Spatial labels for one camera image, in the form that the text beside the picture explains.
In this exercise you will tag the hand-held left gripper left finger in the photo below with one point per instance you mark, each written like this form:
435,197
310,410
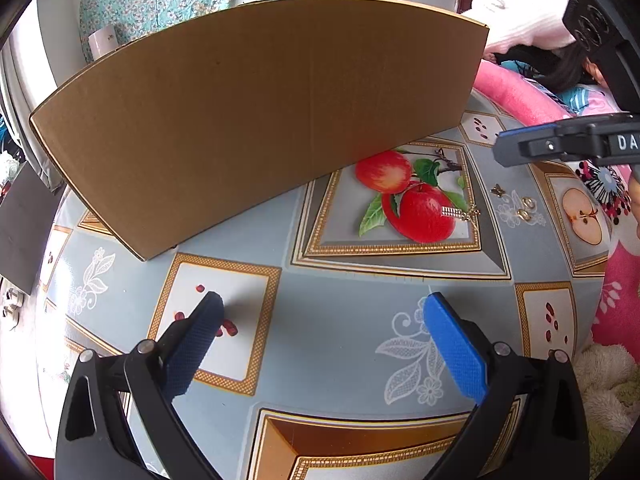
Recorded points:
192,345

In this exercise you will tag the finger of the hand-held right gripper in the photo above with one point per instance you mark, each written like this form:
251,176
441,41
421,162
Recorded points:
550,147
535,131

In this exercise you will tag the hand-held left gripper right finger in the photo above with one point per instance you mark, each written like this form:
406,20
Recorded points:
455,347

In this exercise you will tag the brown cardboard box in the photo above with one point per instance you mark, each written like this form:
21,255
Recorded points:
250,125

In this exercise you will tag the pink floral blanket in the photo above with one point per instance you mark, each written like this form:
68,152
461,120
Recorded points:
510,92

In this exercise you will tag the small gold butterfly charm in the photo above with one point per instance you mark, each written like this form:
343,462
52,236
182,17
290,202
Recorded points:
497,190

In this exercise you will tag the person in white hat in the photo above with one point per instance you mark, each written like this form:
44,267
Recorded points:
520,15

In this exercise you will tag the white fluffy blanket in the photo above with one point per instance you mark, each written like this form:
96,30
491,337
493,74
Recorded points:
605,385

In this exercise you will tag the white sneaker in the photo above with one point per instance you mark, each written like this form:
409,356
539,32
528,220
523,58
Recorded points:
14,300
9,320

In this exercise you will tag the green fluffy blanket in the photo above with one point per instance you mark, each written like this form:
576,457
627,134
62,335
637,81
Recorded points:
610,452

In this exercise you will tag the grey cabinet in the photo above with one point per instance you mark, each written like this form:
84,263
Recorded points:
27,230

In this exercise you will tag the pile of clothes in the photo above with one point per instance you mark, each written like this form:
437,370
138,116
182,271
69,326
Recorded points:
7,165

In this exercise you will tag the grey curtain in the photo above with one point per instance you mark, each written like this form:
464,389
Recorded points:
25,125

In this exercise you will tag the pale pink roll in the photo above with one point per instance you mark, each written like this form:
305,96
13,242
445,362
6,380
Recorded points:
102,42

